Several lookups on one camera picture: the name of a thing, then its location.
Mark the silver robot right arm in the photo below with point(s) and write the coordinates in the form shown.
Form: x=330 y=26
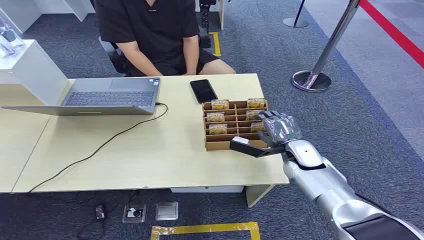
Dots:
x=318 y=179

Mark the person's right forearm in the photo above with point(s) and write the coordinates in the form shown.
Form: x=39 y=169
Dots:
x=137 y=59

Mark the person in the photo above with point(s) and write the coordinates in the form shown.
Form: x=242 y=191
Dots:
x=155 y=30

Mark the cardboard card organiser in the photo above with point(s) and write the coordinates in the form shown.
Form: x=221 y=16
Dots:
x=232 y=140

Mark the closed steel floor socket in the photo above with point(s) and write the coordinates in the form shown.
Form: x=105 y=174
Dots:
x=167 y=211

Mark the chrome stanchion post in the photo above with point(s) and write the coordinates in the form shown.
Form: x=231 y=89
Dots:
x=331 y=43

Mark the white display pedestal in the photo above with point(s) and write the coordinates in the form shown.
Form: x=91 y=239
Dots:
x=36 y=73

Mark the dark stanchion post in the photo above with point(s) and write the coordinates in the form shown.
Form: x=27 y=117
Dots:
x=295 y=22

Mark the red barrier belt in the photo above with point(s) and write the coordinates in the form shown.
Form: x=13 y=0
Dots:
x=394 y=33

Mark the black tripod stand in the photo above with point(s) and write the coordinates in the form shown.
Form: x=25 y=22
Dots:
x=205 y=15

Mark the black power adapter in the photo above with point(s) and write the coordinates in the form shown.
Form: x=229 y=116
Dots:
x=100 y=212

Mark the black smartphone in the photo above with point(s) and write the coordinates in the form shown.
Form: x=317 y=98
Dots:
x=203 y=90

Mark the yellow printed card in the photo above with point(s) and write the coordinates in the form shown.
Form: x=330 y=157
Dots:
x=218 y=129
x=256 y=103
x=256 y=127
x=220 y=104
x=215 y=117
x=253 y=115

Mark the wooden desk leg panel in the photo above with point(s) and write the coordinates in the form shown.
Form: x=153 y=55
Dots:
x=256 y=194

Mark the white under-desk rail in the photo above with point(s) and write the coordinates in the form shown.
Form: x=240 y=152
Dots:
x=207 y=189

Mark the person's left forearm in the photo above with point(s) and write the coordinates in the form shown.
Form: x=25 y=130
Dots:
x=191 y=56

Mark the white furniture panels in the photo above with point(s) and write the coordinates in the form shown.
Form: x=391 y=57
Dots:
x=49 y=8

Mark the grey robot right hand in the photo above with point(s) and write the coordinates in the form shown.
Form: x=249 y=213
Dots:
x=281 y=129

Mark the open floor socket box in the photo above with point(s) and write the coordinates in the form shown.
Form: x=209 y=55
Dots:
x=134 y=213

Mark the grey open laptop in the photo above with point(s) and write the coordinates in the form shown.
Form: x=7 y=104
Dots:
x=109 y=97

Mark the clear acrylic display case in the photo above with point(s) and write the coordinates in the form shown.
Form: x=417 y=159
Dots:
x=10 y=36

